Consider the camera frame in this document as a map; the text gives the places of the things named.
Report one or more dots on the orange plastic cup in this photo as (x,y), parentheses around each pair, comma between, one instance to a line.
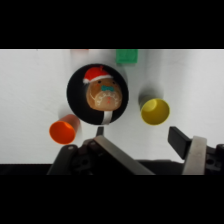
(62,132)

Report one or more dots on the yellow plastic cup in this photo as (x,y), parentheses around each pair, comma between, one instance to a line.
(155,111)

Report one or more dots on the brown plush with santa hat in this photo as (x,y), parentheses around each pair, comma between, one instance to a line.
(105,95)

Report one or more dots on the black round bowl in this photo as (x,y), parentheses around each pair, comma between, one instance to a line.
(75,96)

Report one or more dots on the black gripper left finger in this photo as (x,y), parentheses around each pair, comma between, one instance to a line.
(116,151)

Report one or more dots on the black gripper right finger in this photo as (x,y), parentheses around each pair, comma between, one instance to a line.
(195,153)

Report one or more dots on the green cube block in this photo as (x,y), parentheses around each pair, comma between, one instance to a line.
(126,56)

